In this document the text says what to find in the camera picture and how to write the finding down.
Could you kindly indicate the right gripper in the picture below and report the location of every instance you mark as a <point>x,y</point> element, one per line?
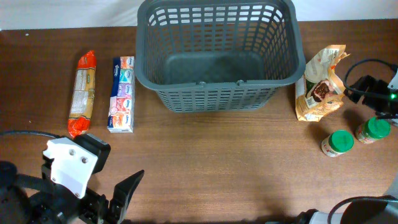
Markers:
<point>377,86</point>

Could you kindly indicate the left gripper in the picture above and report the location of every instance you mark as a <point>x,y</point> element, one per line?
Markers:
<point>99,211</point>

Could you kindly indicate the green lid jar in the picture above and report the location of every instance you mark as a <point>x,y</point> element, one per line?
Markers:
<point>337,143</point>
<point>372,130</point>

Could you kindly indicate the orange snack bag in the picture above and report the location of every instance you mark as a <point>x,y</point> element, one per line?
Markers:
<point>320,90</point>

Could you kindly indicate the colourful tissue multipack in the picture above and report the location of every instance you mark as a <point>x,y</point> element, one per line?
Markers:
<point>122,99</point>

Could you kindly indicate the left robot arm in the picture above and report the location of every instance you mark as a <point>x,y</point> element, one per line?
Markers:
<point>20,196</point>

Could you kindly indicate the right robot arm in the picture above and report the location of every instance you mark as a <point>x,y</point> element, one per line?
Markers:
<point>361,209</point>

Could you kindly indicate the orange noodle packet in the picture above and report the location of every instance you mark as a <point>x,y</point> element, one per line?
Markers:
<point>81,109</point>

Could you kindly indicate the grey plastic basket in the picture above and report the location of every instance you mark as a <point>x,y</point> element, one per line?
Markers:
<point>207,55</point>

